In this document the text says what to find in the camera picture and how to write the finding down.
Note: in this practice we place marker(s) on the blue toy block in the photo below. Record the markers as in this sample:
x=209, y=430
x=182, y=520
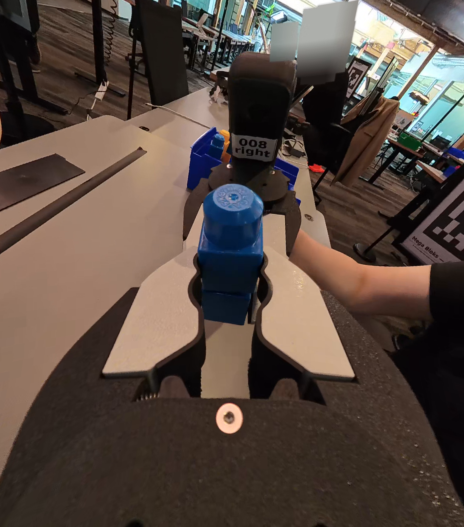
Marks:
x=225, y=306
x=216, y=146
x=230, y=263

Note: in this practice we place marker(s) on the green plastic crate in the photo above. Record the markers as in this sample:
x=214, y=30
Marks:
x=409, y=143

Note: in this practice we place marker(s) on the black standing desk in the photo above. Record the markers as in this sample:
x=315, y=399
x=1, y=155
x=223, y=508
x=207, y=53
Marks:
x=98, y=41

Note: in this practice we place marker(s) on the orange toy block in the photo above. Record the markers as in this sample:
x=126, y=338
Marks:
x=227, y=144

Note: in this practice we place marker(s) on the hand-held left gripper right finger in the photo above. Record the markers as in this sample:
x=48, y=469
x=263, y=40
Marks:
x=302, y=325

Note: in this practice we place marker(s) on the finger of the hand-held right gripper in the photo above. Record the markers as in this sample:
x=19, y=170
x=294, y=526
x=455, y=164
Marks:
x=275, y=232
x=190, y=247

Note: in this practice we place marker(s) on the tan coat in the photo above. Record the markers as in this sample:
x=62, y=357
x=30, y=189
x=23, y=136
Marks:
x=367, y=140

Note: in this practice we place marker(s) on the black rubber mat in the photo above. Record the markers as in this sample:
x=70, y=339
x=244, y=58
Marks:
x=26, y=183

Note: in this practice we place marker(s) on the framed marker sign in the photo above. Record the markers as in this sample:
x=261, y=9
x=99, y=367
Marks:
x=454, y=222

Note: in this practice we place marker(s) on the person's right forearm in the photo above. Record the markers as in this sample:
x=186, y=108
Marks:
x=359, y=280

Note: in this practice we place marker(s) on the white power adapter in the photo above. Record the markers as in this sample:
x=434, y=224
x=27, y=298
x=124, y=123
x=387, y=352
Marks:
x=101, y=90

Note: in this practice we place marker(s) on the blue plastic bin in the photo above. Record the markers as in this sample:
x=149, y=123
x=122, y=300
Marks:
x=201, y=164

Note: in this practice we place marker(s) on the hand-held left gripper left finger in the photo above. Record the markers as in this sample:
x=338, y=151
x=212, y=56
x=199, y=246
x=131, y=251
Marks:
x=157, y=325

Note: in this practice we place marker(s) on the black panel on easel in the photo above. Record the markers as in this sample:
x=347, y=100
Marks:
x=162, y=53

